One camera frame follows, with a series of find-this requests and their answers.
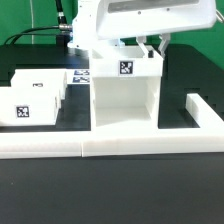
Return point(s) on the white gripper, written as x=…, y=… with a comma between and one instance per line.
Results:
x=132, y=18

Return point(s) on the white drawer cabinet box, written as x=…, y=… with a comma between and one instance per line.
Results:
x=125, y=86

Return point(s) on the white front drawer tray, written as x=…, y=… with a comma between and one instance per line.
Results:
x=21, y=106

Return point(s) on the white drawer tray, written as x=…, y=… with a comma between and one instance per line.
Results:
x=21, y=106
x=56, y=78

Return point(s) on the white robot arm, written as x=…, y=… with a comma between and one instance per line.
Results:
x=84, y=27

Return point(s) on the white rear drawer tray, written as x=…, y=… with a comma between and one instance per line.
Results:
x=56, y=78

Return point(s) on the white marker tag sheet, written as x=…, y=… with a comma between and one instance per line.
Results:
x=78, y=76

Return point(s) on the white L-shaped border wall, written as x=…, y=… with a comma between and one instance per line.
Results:
x=116, y=140

